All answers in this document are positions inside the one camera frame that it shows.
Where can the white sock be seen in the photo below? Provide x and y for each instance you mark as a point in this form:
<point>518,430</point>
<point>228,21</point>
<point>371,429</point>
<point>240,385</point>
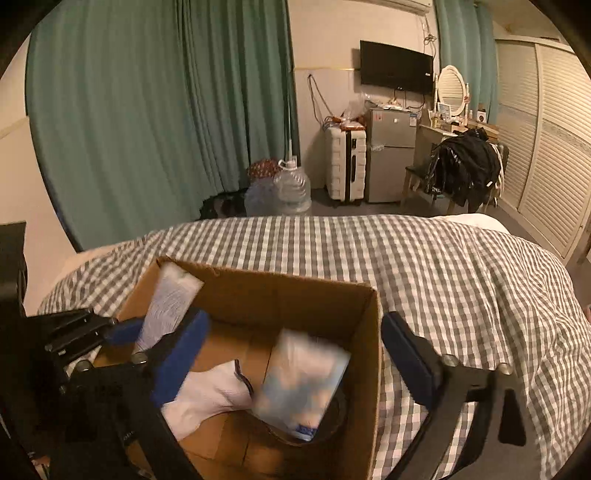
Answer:
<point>207,401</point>

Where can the white air conditioner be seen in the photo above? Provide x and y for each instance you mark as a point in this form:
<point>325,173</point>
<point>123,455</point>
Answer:
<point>411,4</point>

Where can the white louvred wardrobe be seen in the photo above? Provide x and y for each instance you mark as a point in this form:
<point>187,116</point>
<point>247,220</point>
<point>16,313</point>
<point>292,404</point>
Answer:
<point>549,138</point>

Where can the brown cardboard box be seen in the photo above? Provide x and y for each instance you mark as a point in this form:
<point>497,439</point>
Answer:
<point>295,304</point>

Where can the white dressing table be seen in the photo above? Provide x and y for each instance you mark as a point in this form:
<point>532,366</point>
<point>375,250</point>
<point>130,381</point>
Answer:
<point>438,134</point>

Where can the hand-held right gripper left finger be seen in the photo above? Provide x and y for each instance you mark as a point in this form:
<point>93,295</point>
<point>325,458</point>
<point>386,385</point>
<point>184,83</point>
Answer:
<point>181,360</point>

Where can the plastic bag of snacks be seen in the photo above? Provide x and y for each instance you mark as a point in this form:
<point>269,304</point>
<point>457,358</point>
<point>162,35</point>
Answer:
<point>352,117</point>

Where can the grey white cloth roll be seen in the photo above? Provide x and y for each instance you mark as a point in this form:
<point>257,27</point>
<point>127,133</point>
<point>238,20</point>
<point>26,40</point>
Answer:
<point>168,300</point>

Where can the wooden chair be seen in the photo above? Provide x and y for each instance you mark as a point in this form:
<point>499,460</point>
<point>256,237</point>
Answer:
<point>415,177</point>

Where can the grey checked blanket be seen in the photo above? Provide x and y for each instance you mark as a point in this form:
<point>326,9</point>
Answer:
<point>461,295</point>

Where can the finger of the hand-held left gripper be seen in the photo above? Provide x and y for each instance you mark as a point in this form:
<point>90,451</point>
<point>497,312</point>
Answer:
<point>123,333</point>

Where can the black wall television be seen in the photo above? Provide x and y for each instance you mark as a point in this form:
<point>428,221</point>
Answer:
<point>396,67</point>

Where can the black jacket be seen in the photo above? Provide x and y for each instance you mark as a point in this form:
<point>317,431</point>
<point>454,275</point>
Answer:
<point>464,166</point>

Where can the silver small fridge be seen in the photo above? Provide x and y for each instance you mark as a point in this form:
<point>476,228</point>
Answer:
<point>391,154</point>

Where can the oval white mirror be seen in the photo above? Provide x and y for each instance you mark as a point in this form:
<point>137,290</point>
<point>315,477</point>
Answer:
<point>450,90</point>

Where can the white suitcase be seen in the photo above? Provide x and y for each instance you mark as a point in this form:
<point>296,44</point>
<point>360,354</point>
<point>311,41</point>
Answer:
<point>346,164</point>

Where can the red patterned bag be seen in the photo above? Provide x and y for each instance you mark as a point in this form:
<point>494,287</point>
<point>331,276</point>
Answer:
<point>263,168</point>

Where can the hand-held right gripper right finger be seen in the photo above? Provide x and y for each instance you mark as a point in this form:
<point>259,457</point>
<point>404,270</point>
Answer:
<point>411,364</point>

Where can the clear plastic packet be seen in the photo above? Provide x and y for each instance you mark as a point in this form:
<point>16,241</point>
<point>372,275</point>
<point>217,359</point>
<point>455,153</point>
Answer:
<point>300,383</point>

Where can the wide green curtain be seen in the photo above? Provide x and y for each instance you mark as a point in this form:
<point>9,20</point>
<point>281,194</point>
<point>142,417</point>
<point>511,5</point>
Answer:
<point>152,115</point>

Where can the narrow green curtain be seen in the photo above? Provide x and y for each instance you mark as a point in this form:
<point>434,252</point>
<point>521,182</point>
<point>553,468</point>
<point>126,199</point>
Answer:
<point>464,50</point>

